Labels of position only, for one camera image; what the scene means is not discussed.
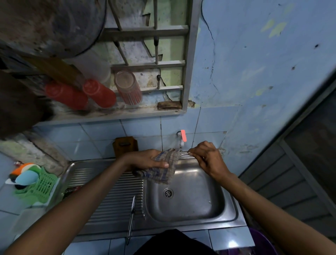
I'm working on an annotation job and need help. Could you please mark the grey slatted wooden door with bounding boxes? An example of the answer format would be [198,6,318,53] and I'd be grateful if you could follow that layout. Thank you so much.
[239,84,336,250]

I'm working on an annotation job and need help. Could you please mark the orange plastic utensil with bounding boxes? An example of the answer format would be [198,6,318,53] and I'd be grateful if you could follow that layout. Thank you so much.
[10,163,36,175]

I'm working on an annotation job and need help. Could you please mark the red plastic cup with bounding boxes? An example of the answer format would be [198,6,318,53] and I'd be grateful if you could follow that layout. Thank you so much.
[83,79,117,109]
[44,82,89,110]

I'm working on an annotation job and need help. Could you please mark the person's left hand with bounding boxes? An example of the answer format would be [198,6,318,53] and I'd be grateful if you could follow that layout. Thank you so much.
[120,149,170,171]

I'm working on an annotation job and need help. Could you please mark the person's right forearm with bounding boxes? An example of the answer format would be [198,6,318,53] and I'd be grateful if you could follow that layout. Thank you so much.
[222,174,336,255]

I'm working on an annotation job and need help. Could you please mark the red striped drinking glass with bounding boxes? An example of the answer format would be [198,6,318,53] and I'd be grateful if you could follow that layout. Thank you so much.
[113,70,143,106]

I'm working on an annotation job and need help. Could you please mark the stainless steel sink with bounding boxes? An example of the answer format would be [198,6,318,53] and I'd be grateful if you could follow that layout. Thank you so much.
[46,155,247,242]

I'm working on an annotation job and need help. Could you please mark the wooden scrub brush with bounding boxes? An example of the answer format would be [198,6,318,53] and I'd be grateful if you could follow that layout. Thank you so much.
[157,101,182,111]

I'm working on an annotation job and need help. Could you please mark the white faucet orange handle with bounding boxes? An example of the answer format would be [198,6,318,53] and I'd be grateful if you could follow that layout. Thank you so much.
[176,129,187,148]

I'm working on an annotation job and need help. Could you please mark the checked dishcloth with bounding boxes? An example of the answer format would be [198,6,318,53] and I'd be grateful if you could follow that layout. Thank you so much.
[132,148,183,185]

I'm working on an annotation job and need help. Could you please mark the knives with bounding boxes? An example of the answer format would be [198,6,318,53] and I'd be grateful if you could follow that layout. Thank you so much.
[125,195,137,246]

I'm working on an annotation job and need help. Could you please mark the yellow plastic cup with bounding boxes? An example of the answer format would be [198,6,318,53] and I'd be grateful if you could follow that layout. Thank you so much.
[21,56,82,89]

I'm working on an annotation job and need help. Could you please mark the person's left forearm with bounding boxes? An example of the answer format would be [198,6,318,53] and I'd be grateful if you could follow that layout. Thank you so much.
[4,156,132,255]

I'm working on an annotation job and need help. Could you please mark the purple plastic basket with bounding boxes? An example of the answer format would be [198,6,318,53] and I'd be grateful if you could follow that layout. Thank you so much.
[219,228,279,255]

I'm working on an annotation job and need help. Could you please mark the large dark brown wok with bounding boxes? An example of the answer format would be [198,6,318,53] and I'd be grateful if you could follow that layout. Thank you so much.
[0,71,53,138]

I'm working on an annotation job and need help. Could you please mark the person's right hand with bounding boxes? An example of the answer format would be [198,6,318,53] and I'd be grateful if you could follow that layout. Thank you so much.
[188,141,231,184]

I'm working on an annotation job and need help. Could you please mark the green plastic basket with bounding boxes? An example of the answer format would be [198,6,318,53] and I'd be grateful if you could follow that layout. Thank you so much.
[14,167,58,203]

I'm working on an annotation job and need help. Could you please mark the person's black clothing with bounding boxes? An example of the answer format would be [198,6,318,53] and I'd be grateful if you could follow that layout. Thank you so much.
[134,229,218,255]

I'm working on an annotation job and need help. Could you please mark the light blue plastic scoop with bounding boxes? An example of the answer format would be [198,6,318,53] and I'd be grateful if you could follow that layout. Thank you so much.
[15,170,39,186]

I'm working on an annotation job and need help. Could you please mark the dark round hanging pan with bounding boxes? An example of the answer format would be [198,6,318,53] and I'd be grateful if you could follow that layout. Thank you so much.
[0,0,107,59]

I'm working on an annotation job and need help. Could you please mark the red black sachet pack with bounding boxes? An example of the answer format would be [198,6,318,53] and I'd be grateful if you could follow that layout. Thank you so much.
[63,186,82,198]

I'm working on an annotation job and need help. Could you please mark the white plastic cup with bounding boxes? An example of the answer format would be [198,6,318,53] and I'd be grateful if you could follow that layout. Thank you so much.
[63,48,112,84]

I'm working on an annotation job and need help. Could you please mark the clear plastic container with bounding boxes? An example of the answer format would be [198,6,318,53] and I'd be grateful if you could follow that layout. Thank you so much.
[12,209,47,234]

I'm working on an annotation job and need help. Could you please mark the small wooden cutting board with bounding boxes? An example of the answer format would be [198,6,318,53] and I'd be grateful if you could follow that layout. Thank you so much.
[113,136,139,158]

